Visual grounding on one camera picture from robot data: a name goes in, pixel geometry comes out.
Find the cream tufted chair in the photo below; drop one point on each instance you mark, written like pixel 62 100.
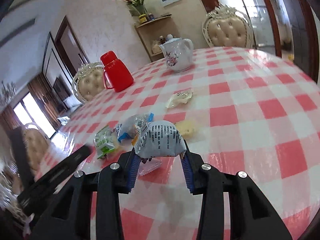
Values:
pixel 36 145
pixel 227 27
pixel 88 82

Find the clear packet pale pastry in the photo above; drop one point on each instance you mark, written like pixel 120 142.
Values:
pixel 179 98

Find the clear packet yellow cookie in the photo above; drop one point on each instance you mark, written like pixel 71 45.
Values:
pixel 186 128

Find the grey printed snack packet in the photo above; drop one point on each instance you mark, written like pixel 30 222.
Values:
pixel 158 139

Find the chandelier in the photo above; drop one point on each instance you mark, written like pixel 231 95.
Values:
pixel 8 92

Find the cream tufted chair far right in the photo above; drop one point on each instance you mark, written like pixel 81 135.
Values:
pixel 227 27

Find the wall television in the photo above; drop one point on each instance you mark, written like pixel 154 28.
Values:
pixel 60 89

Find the blue orange snack packet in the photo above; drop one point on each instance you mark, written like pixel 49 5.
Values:
pixel 129 128

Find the green snack packet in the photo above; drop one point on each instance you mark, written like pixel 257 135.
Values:
pixel 104 142

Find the white floral teapot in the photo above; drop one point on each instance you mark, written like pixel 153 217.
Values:
pixel 178 53

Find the yellow jar on shelf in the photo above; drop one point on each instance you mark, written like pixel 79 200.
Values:
pixel 143 18

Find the cream tufted chair middle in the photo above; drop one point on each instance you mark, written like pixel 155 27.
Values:
pixel 88 82

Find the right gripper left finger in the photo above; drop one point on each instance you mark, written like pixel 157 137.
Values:
pixel 88 206

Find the red thermos jug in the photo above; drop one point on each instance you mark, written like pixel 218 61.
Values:
pixel 116 76

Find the cream tufted chair left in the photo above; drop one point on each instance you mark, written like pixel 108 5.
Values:
pixel 36 145

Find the red white checkered tablecloth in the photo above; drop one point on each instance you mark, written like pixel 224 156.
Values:
pixel 254 112

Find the wooden corner shelf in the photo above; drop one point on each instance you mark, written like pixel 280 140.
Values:
pixel 150 33

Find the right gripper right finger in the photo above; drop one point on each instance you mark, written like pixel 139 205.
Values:
pixel 251 215

